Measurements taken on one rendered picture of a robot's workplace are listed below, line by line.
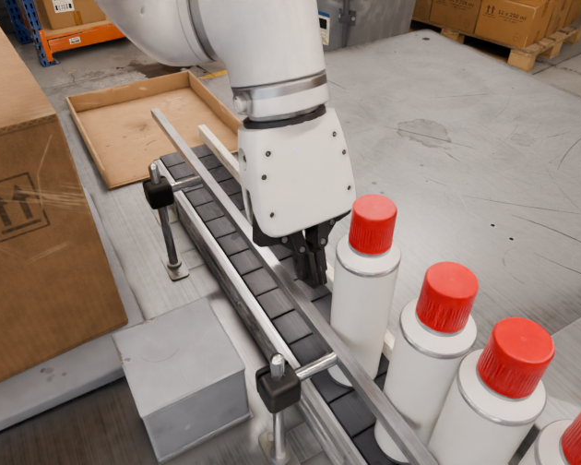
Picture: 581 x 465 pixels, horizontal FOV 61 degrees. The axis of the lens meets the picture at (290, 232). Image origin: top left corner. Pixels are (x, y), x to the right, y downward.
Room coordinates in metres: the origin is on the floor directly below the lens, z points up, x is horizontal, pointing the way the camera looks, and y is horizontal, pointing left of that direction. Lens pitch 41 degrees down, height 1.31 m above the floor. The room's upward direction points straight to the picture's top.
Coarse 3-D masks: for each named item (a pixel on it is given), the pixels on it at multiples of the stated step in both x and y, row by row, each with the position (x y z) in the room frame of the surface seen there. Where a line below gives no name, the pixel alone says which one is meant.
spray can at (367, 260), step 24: (360, 216) 0.27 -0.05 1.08; (384, 216) 0.27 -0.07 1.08; (360, 240) 0.27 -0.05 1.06; (384, 240) 0.27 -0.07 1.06; (336, 264) 0.28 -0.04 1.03; (360, 264) 0.26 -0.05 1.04; (384, 264) 0.26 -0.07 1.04; (336, 288) 0.27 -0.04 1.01; (360, 288) 0.26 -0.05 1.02; (384, 288) 0.26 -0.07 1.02; (336, 312) 0.27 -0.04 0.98; (360, 312) 0.26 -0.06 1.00; (384, 312) 0.26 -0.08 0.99; (360, 336) 0.26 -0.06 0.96; (384, 336) 0.27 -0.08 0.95; (360, 360) 0.26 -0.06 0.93
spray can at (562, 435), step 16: (576, 416) 0.13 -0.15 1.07; (544, 432) 0.13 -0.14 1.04; (560, 432) 0.13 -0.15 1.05; (576, 432) 0.12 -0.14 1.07; (544, 448) 0.12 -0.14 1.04; (560, 448) 0.12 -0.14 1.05; (576, 448) 0.11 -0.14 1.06; (528, 464) 0.12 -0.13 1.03; (544, 464) 0.11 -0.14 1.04; (560, 464) 0.11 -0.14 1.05; (576, 464) 0.11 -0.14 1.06
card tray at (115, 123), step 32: (96, 96) 0.93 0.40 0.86; (128, 96) 0.97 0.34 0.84; (160, 96) 0.99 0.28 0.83; (192, 96) 0.99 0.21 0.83; (96, 128) 0.85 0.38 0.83; (128, 128) 0.85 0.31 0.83; (192, 128) 0.85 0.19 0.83; (224, 128) 0.85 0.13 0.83; (96, 160) 0.69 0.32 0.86; (128, 160) 0.73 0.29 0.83
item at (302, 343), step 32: (192, 192) 0.58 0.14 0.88; (224, 224) 0.50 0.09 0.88; (288, 256) 0.44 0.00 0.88; (256, 288) 0.39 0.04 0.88; (320, 288) 0.39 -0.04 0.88; (288, 320) 0.34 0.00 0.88; (320, 352) 0.30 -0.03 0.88; (320, 384) 0.26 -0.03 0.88; (384, 384) 0.26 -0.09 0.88; (352, 416) 0.23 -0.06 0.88
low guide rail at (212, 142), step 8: (200, 128) 0.70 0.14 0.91; (200, 136) 0.70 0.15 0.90; (208, 136) 0.68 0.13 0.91; (208, 144) 0.67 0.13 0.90; (216, 144) 0.65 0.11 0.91; (216, 152) 0.65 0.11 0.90; (224, 152) 0.63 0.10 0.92; (224, 160) 0.62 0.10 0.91; (232, 160) 0.61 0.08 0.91; (232, 168) 0.59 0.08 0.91; (240, 184) 0.57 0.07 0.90; (328, 264) 0.39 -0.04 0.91; (328, 272) 0.38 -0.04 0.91; (328, 280) 0.37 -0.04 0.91; (328, 288) 0.37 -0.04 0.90; (392, 336) 0.29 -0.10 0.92; (384, 344) 0.29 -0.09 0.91; (392, 344) 0.28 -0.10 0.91; (384, 352) 0.29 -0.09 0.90
